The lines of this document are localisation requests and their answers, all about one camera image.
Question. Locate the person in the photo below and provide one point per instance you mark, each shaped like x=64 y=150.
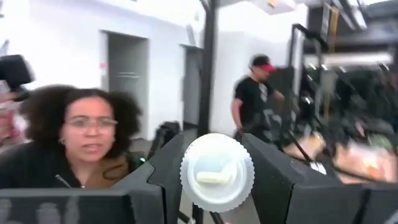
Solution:
x=253 y=99
x=87 y=130

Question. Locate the grey door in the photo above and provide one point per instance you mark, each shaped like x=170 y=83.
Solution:
x=127 y=81
x=192 y=87

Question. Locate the black bag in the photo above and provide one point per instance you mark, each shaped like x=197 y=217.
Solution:
x=166 y=133

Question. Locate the wooden table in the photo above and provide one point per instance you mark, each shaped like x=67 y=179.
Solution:
x=367 y=161
x=306 y=146

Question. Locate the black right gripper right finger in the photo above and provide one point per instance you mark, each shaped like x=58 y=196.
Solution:
x=273 y=183

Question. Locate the black video camera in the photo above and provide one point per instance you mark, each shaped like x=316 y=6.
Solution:
x=14 y=73

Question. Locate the small amber pill bottle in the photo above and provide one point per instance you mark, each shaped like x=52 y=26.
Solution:
x=217 y=168

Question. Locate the black upright post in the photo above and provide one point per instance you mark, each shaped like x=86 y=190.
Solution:
x=207 y=68

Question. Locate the black shelf frame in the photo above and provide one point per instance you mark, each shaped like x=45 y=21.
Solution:
x=342 y=34

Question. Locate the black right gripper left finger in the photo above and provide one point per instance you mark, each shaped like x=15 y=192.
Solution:
x=161 y=186

